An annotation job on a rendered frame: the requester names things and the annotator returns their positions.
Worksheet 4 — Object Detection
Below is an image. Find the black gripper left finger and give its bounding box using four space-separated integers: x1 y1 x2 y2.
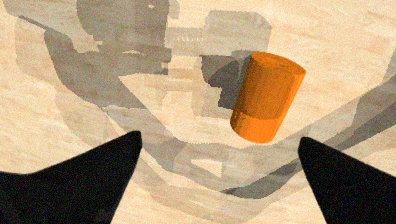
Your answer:
0 131 142 224

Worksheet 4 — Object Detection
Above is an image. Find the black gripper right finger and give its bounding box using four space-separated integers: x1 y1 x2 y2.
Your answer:
297 137 396 224

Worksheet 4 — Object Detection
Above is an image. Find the orange knob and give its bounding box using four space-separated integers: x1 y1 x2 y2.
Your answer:
230 52 306 143

